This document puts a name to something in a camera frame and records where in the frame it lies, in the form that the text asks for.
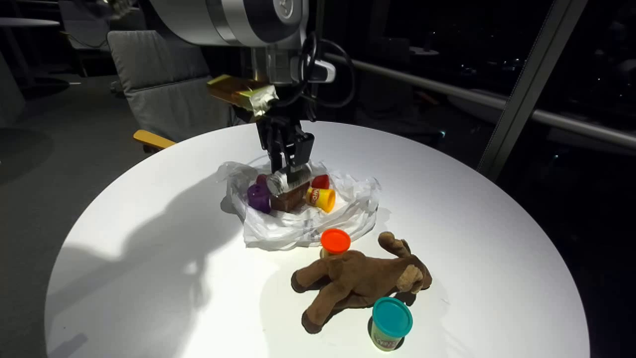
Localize purple lid dough tub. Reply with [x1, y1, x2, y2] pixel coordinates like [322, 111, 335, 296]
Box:
[244, 175, 274, 215]

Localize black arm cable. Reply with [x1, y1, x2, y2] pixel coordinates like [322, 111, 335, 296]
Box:
[300, 36, 355, 111]

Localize white plastic bag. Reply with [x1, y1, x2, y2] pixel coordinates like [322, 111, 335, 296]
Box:
[216, 157, 385, 253]

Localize grey chair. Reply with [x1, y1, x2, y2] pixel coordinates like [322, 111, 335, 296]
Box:
[105, 26, 234, 145]

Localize brown plush toy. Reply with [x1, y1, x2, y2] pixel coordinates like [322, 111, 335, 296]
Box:
[288, 229, 433, 336]

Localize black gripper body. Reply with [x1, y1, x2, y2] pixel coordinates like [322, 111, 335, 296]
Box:
[254, 107, 316, 155]

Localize yellow flat piece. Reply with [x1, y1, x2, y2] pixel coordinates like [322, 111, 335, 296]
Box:
[131, 127, 176, 151]

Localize yellow lid dough tub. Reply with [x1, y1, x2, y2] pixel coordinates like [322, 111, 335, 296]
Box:
[304, 185, 337, 215]

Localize metal window frame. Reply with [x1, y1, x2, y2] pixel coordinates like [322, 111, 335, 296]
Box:
[323, 0, 636, 181]

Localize brown cylinder toy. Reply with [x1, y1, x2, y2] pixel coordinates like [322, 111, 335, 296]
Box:
[268, 181, 314, 215]

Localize teal lid dough tub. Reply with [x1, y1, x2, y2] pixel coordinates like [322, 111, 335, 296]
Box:
[365, 294, 415, 354]

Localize orange lid dough tub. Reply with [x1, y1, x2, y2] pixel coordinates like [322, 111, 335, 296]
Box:
[318, 227, 353, 259]

